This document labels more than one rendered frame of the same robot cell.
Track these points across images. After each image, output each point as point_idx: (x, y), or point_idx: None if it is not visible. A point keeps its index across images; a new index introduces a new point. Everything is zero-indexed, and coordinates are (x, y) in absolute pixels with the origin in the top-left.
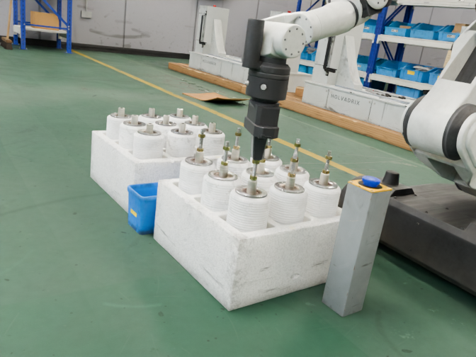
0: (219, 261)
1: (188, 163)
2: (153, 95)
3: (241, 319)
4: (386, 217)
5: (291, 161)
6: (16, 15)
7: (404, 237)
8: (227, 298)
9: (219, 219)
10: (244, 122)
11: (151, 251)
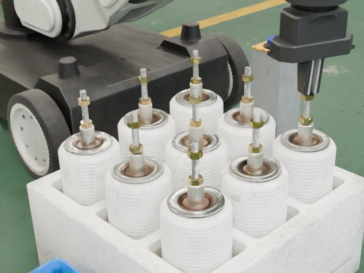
0: (345, 239)
1: (222, 211)
2: None
3: (363, 257)
4: (121, 110)
5: (149, 108)
6: None
7: None
8: (357, 259)
9: (325, 201)
10: (297, 54)
11: None
